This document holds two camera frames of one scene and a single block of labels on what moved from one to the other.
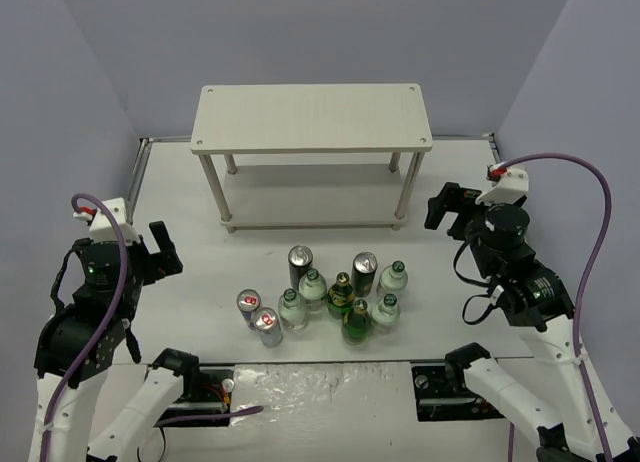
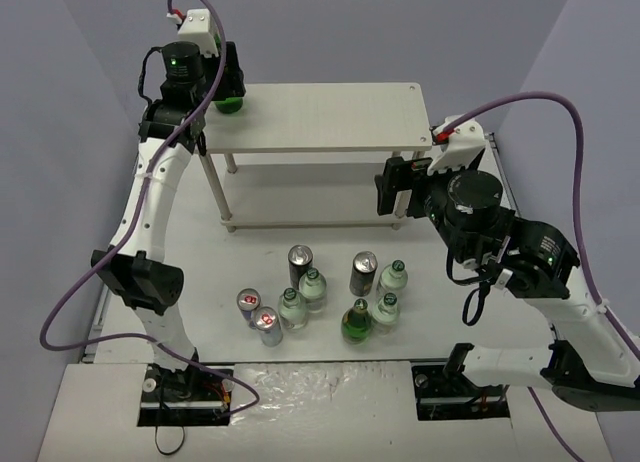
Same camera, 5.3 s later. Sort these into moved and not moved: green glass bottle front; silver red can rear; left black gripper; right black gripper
Moved: left black gripper; right black gripper
Not moved: green glass bottle front; silver red can rear
